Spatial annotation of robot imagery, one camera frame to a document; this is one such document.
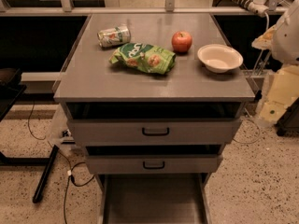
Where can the green rice chip bag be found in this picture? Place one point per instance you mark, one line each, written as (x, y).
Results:
(145, 58)

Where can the crushed green soda can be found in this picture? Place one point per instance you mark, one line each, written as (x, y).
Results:
(113, 37)

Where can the black side table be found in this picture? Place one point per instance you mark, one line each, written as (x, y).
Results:
(10, 89)

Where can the grey middle drawer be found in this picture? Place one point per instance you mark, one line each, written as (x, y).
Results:
(160, 159)

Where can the white striped handle device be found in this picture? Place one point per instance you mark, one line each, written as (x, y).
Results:
(257, 7)

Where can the grey drawer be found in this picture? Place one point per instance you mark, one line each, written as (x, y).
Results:
(133, 124)
(154, 199)
(160, 159)

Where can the red apple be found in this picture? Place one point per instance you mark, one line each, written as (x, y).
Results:
(181, 41)

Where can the grey top drawer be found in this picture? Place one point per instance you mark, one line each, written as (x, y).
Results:
(133, 124)

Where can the grey bottom drawer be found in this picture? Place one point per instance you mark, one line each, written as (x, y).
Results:
(154, 199)

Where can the white paper bowl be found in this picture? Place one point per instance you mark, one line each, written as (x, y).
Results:
(219, 58)

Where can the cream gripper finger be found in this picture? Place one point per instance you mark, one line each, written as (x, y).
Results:
(264, 41)
(283, 92)

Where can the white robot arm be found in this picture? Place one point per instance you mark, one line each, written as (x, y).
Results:
(282, 39)

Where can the grey drawer cabinet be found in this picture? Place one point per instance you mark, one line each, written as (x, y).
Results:
(91, 78)

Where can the black table leg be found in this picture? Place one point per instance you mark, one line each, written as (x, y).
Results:
(37, 198)

